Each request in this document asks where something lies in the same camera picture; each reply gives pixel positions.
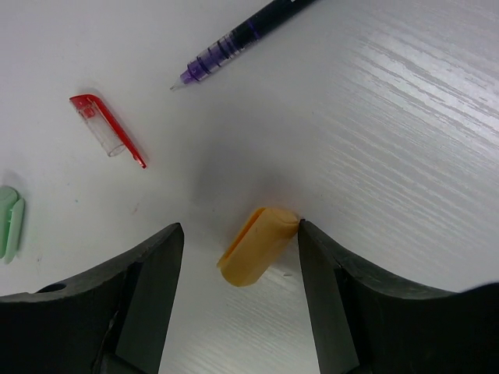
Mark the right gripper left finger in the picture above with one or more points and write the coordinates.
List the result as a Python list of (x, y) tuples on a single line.
[(112, 318)]

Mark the light green marker cap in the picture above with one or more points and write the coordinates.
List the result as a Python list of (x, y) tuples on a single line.
[(12, 211)]

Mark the purple ink pen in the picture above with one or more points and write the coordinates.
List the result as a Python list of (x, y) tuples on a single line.
[(228, 47)]

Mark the red pen cap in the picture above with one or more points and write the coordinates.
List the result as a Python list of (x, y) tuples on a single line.
[(105, 126)]

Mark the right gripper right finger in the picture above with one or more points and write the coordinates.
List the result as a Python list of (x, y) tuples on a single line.
[(366, 319)]

